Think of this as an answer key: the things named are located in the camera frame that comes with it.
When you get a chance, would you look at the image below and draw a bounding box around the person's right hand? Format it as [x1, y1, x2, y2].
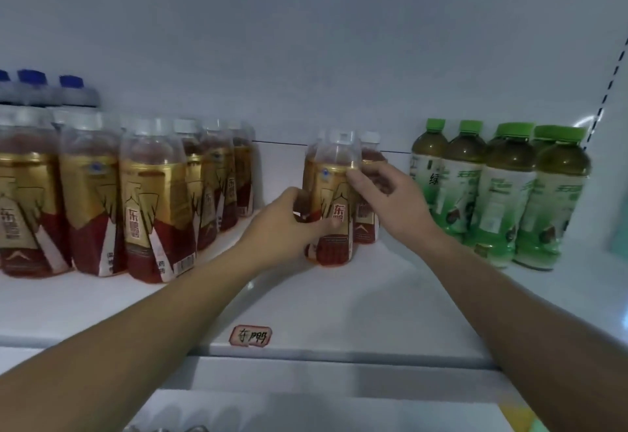
[345, 160, 438, 251]

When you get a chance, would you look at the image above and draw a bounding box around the person's left hand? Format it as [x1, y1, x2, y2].
[235, 187, 345, 273]

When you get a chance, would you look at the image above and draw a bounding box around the gold red drink bottle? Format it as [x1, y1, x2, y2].
[309, 130, 357, 268]

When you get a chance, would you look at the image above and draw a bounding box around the row of green-capped bottles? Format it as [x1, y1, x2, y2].
[409, 117, 593, 271]

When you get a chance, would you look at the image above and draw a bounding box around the row of amber drink bottles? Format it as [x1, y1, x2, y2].
[0, 115, 386, 285]

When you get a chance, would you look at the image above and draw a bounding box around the white metal shelf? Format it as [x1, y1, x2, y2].
[0, 0, 628, 432]

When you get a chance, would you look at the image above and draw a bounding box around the group of blue-capped cola bottles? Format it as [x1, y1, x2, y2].
[0, 68, 101, 111]

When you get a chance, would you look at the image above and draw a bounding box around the person's right forearm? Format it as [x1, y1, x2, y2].
[412, 225, 628, 432]

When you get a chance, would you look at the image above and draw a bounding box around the person's left forearm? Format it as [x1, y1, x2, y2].
[0, 245, 276, 432]

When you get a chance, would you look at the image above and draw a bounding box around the grey shelf label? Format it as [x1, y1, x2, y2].
[228, 325, 274, 348]

